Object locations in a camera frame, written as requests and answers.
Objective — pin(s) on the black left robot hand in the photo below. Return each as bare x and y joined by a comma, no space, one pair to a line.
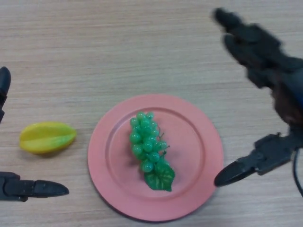
11,188

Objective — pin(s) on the pink round plate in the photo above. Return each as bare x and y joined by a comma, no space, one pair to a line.
191,153

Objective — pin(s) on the yellow plastic starfruit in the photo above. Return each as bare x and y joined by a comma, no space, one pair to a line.
47,137

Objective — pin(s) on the green plastic grape bunch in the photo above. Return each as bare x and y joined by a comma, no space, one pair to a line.
144,142

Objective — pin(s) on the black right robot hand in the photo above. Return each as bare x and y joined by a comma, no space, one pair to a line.
267,61

